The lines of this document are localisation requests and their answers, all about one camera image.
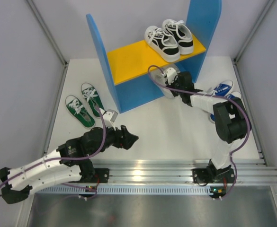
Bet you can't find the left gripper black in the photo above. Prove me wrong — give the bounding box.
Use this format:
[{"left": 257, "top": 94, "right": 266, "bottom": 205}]
[{"left": 89, "top": 122, "right": 138, "bottom": 157}]

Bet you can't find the green sneaker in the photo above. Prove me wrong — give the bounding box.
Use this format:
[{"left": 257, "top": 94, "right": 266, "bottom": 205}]
[
  {"left": 65, "top": 95, "right": 95, "bottom": 128},
  {"left": 81, "top": 83, "right": 104, "bottom": 118}
]

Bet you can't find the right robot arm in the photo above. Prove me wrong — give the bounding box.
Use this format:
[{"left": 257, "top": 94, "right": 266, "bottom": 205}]
[{"left": 165, "top": 68, "right": 251, "bottom": 186}]

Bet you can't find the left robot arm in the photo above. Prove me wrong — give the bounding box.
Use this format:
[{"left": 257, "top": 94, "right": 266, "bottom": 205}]
[{"left": 0, "top": 125, "right": 139, "bottom": 204}]

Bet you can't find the blue and yellow shoe shelf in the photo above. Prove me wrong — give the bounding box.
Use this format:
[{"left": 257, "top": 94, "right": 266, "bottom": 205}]
[{"left": 86, "top": 0, "right": 222, "bottom": 113}]

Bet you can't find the blue sneaker upper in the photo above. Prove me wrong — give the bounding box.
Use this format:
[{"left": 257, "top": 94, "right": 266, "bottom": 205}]
[{"left": 213, "top": 80, "right": 233, "bottom": 97}]

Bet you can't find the blue sneaker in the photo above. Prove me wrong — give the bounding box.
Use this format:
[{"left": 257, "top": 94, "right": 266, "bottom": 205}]
[
  {"left": 213, "top": 80, "right": 233, "bottom": 97},
  {"left": 209, "top": 91, "right": 242, "bottom": 123}
]

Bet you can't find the black white sneaker left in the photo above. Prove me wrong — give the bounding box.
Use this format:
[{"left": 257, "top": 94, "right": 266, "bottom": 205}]
[{"left": 144, "top": 26, "right": 180, "bottom": 62}]

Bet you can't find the black white sneaker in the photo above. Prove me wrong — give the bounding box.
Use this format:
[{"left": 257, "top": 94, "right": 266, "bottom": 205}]
[
  {"left": 162, "top": 19, "right": 194, "bottom": 55},
  {"left": 144, "top": 26, "right": 180, "bottom": 62}
]

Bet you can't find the blue sneaker lower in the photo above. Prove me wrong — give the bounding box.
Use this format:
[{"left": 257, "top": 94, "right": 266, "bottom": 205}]
[{"left": 209, "top": 91, "right": 242, "bottom": 123}]

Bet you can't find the black white sneaker right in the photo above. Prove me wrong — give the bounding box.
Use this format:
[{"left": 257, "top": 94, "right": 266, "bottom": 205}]
[{"left": 162, "top": 19, "right": 194, "bottom": 55}]

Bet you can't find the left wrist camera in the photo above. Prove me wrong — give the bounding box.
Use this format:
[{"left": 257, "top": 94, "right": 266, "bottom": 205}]
[{"left": 98, "top": 108, "right": 118, "bottom": 130}]

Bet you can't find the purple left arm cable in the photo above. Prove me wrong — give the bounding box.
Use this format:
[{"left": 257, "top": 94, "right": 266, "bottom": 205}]
[{"left": 0, "top": 106, "right": 108, "bottom": 201}]

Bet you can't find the aluminium mounting rail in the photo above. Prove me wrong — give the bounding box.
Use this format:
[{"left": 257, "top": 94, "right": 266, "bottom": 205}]
[{"left": 92, "top": 152, "right": 277, "bottom": 186}]

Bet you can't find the aluminium frame post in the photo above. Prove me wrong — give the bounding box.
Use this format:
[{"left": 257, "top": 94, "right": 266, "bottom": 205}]
[
  {"left": 26, "top": 0, "right": 69, "bottom": 67},
  {"left": 232, "top": 0, "right": 277, "bottom": 63}
]

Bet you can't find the slotted cable duct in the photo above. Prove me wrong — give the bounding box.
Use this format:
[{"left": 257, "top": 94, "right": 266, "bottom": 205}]
[{"left": 38, "top": 185, "right": 224, "bottom": 195}]

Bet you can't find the left aluminium frame post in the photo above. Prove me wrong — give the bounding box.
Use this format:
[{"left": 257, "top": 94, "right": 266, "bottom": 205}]
[{"left": 26, "top": 0, "right": 69, "bottom": 67}]

